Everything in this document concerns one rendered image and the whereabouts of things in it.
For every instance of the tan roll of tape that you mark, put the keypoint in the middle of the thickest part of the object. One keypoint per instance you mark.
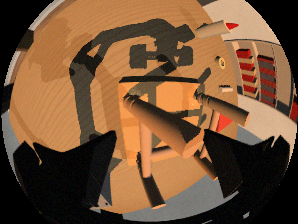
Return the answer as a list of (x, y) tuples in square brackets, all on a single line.
[(220, 63)]

